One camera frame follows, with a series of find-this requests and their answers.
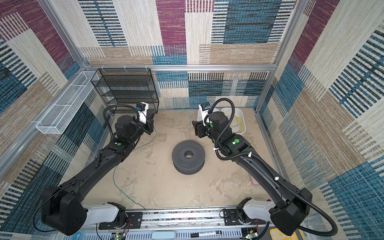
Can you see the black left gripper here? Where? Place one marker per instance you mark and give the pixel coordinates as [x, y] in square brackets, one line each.
[148, 125]

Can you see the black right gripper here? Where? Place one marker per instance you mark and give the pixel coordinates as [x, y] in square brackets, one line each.
[199, 128]

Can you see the black perforated cable spool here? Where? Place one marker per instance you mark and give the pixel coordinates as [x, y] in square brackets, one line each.
[188, 157]

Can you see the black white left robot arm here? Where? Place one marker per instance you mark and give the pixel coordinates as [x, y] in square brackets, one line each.
[62, 207]

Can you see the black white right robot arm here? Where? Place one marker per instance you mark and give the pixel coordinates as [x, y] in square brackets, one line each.
[291, 204]

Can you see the white plastic tub left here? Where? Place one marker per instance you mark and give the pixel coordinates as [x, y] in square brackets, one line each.
[202, 114]

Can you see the white plastic tub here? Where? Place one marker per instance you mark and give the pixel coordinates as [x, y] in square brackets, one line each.
[238, 124]
[202, 114]

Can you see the white plastic tub right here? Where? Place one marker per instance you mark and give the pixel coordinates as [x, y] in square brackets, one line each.
[238, 124]

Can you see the light blue label plate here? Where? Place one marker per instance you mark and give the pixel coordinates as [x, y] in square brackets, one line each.
[163, 235]

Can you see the black marker pen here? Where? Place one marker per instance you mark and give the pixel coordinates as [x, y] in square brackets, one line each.
[206, 234]

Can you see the yellow keypad pendant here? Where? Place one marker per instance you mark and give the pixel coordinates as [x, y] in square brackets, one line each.
[276, 234]

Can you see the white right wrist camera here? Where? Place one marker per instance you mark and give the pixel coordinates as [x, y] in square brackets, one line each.
[206, 105]

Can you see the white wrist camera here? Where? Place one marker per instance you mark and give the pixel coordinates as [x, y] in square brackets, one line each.
[142, 108]
[206, 105]

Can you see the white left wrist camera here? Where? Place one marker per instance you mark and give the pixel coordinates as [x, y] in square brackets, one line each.
[142, 108]

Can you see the black wire mesh shelf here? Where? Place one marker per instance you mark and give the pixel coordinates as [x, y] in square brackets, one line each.
[126, 86]

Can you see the white wire mesh basket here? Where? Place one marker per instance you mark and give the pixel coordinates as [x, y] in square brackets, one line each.
[59, 116]

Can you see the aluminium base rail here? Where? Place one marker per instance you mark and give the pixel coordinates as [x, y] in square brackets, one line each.
[247, 221]

